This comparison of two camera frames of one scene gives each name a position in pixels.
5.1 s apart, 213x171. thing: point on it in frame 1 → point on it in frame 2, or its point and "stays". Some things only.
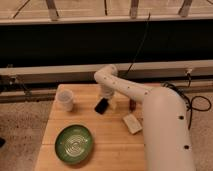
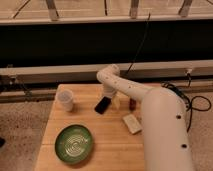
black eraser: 101,107 stays
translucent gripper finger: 112,103 → 116,103
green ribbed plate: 74,144 stays
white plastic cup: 64,100 stays
